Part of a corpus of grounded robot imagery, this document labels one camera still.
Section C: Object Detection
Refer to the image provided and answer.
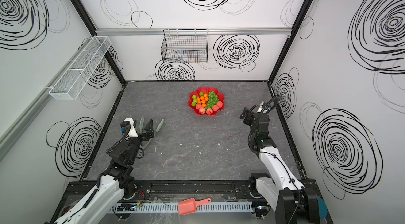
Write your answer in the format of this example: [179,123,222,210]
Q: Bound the green grape bunch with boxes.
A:
[206,91,219,108]

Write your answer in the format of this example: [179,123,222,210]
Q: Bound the peach bottom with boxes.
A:
[206,108,213,115]

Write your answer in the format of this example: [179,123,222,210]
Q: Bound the red flower fruit bowl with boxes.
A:
[188,87,225,117]

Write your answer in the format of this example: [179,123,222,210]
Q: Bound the peach top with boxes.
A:
[199,107,206,114]

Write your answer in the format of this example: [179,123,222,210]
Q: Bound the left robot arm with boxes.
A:
[54,118,161,224]

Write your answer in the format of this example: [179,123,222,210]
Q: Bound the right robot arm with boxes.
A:
[240,106,321,224]

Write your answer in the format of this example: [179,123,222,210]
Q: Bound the metal green-tipped tongs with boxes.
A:
[139,117,165,150]

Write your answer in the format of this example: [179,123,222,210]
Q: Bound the pink plastic scoop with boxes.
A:
[178,198,212,216]

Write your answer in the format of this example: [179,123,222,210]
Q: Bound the teal lidded white jug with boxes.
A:
[317,196,328,219]

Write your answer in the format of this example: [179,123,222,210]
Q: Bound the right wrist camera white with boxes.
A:
[256,101,272,114]

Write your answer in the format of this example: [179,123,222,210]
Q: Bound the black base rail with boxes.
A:
[63,179,320,200]

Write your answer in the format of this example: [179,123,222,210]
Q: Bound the black wire basket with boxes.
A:
[160,29,208,63]

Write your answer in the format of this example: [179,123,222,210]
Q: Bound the white slotted cable duct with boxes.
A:
[109,201,254,215]

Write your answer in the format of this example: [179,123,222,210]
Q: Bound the white mesh wall shelf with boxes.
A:
[49,36,112,101]

